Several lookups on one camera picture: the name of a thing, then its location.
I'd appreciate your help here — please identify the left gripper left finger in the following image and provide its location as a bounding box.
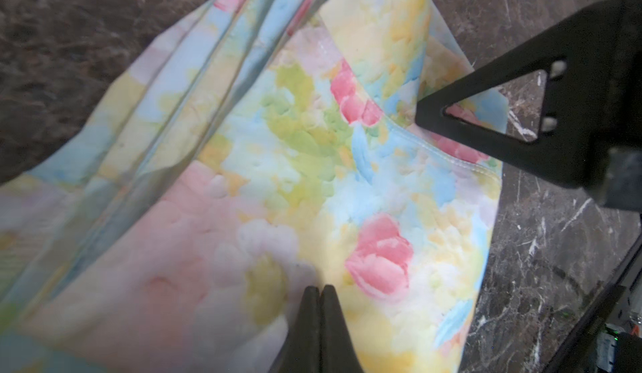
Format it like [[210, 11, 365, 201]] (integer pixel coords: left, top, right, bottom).
[[269, 286, 321, 373]]

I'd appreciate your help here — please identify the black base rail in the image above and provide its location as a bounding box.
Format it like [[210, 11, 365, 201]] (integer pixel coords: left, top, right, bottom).
[[544, 239, 641, 372]]

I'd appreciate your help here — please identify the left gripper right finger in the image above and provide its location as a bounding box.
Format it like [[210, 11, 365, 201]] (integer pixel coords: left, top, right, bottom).
[[320, 285, 364, 373]]

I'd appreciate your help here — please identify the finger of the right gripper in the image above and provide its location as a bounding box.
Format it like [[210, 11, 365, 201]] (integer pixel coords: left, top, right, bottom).
[[416, 0, 641, 193]]

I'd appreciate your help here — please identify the pastel floral skirt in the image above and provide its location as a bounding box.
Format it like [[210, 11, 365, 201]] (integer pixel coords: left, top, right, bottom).
[[1, 0, 502, 372]]

